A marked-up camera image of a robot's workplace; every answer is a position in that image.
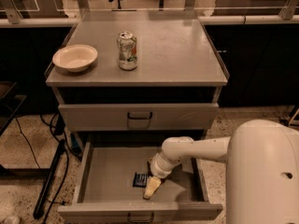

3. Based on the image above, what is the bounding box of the black floor cable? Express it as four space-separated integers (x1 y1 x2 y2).
12 110 82 224

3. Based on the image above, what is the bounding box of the open middle drawer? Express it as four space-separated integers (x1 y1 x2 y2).
58 144 223 224

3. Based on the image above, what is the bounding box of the black table leg frame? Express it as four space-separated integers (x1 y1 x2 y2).
33 140 64 219

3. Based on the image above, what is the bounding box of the white rail ledge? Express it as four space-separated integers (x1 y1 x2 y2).
0 15 299 28

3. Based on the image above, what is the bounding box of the crushed soda can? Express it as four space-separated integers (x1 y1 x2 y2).
117 31 137 71

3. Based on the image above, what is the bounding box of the closed top drawer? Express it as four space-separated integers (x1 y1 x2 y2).
59 104 218 132

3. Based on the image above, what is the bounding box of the grey metal drawer cabinet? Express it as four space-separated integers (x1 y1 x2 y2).
44 9 231 224

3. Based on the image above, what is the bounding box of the dark blue rxbar wrapper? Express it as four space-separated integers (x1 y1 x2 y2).
133 173 149 188

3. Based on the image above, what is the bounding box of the black caster wheel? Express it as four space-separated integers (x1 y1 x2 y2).
279 119 289 127

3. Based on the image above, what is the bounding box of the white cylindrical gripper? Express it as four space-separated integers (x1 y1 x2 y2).
143 152 182 200

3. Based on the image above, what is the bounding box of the white ceramic bowl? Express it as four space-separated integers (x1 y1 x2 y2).
52 45 98 73

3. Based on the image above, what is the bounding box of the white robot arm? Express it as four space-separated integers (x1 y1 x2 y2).
144 119 299 224

